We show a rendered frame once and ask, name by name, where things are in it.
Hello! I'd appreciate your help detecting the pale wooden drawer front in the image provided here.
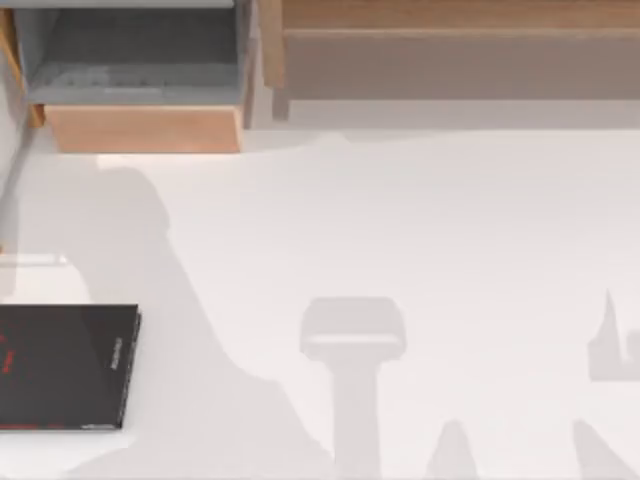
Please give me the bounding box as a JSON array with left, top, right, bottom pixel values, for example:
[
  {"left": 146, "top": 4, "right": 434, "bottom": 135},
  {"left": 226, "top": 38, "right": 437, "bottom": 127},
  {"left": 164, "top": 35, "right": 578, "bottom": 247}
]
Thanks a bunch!
[{"left": 43, "top": 103, "right": 244, "bottom": 154}]

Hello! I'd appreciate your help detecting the wooden cupboard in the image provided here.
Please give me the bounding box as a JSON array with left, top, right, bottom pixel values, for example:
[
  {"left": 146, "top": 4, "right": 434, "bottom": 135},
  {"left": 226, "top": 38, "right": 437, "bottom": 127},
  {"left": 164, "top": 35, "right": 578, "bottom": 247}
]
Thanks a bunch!
[{"left": 258, "top": 0, "right": 640, "bottom": 121}]

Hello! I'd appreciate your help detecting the black book with red print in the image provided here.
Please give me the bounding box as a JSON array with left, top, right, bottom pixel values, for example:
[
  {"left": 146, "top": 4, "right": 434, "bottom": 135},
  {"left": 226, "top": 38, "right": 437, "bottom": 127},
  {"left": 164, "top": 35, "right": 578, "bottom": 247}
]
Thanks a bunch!
[{"left": 0, "top": 303, "right": 143, "bottom": 432}]

